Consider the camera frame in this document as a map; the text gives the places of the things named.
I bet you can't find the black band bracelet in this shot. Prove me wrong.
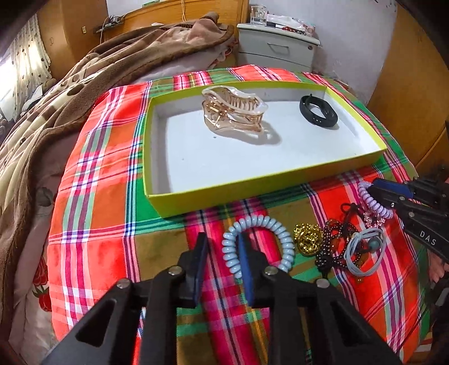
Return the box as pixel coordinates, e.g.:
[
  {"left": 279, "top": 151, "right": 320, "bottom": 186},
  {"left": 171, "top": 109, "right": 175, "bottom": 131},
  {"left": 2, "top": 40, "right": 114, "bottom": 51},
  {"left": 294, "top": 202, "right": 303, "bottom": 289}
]
[{"left": 299, "top": 94, "right": 340, "bottom": 127}]

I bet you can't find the grey elastic hair tie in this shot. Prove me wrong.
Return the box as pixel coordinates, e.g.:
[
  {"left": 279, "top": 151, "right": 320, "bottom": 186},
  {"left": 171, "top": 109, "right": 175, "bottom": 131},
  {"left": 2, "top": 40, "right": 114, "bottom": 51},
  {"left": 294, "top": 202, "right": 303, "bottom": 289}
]
[{"left": 344, "top": 227, "right": 387, "bottom": 276}]

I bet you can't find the yellow-green cardboard box tray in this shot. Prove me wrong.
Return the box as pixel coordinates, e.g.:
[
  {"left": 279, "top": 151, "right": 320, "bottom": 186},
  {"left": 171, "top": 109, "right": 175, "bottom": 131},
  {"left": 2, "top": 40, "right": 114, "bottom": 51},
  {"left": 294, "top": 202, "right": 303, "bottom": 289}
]
[{"left": 142, "top": 80, "right": 388, "bottom": 219}]

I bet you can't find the wooden cabinet with socket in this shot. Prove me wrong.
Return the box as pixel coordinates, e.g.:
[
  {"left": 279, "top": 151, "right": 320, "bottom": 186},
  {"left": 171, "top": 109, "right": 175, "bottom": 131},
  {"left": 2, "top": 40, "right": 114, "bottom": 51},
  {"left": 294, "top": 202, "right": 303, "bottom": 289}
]
[{"left": 37, "top": 0, "right": 109, "bottom": 79}]

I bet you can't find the power strip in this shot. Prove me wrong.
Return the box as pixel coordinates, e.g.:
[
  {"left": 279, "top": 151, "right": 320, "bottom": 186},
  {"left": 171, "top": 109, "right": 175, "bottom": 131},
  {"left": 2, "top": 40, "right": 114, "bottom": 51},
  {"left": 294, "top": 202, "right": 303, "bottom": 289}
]
[{"left": 94, "top": 15, "right": 126, "bottom": 34}]

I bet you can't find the wooden headboard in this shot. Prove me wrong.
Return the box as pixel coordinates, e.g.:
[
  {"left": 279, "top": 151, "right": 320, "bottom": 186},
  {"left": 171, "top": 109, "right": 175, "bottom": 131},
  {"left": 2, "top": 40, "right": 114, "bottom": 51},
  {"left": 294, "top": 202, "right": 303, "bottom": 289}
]
[{"left": 102, "top": 0, "right": 249, "bottom": 36}]

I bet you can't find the light blue spiral hair tie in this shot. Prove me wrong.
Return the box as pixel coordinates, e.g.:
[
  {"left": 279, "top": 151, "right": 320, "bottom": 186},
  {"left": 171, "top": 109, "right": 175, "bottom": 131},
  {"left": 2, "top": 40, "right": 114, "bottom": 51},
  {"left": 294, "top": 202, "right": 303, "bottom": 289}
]
[{"left": 222, "top": 216, "right": 296, "bottom": 279}]

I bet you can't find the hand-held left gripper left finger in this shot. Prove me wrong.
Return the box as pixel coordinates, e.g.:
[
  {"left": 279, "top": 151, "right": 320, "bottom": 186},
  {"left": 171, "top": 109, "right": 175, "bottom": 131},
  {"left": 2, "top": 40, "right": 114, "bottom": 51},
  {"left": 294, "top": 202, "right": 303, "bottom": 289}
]
[{"left": 42, "top": 232, "right": 209, "bottom": 365}]

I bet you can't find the brown fleece blanket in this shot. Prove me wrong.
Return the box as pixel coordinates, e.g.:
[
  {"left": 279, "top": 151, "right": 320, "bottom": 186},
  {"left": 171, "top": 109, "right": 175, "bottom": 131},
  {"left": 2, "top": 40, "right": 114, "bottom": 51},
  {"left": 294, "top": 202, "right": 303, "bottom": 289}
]
[{"left": 0, "top": 12, "right": 239, "bottom": 281}]

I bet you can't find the clear glass container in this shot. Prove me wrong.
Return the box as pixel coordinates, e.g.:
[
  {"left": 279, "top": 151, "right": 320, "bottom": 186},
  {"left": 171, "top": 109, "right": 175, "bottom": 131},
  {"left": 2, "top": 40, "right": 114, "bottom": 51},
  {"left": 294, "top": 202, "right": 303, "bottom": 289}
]
[{"left": 250, "top": 4, "right": 269, "bottom": 26}]

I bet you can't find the gold bead bracelet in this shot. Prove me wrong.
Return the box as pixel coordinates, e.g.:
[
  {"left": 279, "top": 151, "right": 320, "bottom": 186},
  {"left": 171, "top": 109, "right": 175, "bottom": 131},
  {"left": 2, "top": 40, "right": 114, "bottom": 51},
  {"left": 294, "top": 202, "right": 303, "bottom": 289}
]
[{"left": 293, "top": 224, "right": 321, "bottom": 257}]

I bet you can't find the purple spiral hair tie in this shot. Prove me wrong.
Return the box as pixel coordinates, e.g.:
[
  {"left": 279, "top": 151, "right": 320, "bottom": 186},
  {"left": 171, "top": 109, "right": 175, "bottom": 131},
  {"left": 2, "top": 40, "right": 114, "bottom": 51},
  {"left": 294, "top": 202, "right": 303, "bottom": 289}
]
[{"left": 357, "top": 181, "right": 393, "bottom": 219}]

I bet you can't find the translucent beige hair claw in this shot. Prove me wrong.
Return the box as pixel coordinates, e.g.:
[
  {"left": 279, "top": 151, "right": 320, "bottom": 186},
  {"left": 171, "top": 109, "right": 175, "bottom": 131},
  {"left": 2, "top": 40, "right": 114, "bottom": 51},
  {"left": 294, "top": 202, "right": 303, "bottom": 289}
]
[{"left": 201, "top": 85, "right": 278, "bottom": 143}]

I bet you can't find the clutter on nightstand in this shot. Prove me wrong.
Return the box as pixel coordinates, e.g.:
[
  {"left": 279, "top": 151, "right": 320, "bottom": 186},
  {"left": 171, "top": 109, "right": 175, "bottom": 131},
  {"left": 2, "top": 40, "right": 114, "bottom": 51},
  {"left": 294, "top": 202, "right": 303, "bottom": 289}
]
[{"left": 267, "top": 13, "right": 316, "bottom": 36}]

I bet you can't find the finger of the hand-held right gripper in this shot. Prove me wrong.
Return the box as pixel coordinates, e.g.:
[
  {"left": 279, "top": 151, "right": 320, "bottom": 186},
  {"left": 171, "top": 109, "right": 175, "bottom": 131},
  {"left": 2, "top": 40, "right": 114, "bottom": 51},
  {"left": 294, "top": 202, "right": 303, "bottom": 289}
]
[
  {"left": 371, "top": 177, "right": 421, "bottom": 202},
  {"left": 366, "top": 184, "right": 449, "bottom": 263}
]

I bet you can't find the white nightstand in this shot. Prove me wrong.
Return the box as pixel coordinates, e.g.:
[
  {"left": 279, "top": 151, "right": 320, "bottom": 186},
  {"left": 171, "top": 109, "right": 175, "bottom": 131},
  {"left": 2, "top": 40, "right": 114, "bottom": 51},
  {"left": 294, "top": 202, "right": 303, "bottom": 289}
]
[{"left": 237, "top": 22, "right": 321, "bottom": 74}]

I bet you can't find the pink beaded hair clip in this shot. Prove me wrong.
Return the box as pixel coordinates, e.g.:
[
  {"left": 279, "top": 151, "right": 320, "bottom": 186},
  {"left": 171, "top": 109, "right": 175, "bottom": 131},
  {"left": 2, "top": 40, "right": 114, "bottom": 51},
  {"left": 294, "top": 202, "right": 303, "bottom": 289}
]
[{"left": 363, "top": 210, "right": 386, "bottom": 227}]

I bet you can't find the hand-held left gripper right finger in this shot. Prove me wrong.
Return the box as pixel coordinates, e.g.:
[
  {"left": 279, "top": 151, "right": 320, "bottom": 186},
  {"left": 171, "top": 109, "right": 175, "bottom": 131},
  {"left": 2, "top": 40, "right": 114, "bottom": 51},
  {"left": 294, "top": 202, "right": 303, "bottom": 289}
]
[{"left": 238, "top": 232, "right": 404, "bottom": 365}]

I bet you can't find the wooden wardrobe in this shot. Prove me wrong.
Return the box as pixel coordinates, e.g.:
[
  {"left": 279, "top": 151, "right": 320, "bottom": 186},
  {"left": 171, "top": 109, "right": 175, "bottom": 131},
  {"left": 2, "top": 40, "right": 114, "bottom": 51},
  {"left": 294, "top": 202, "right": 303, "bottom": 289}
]
[{"left": 365, "top": 0, "right": 449, "bottom": 169}]

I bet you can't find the dotted curtain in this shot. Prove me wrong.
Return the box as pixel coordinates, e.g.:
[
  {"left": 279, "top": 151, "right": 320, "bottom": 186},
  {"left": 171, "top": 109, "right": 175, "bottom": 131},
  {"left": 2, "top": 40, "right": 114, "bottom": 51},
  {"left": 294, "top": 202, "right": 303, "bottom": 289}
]
[{"left": 0, "top": 14, "right": 53, "bottom": 120}]

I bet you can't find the red green plaid cloth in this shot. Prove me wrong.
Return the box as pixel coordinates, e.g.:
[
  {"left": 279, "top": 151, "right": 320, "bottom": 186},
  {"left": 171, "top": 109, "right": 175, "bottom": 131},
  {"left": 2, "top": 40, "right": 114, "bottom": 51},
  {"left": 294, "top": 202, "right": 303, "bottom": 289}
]
[{"left": 47, "top": 65, "right": 433, "bottom": 365}]

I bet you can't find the dark red bead bracelet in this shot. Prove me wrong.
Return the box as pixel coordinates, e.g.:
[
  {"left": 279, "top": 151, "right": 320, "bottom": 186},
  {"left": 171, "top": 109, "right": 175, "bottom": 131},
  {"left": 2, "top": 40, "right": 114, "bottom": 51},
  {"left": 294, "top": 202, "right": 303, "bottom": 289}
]
[{"left": 314, "top": 218, "right": 358, "bottom": 278}]

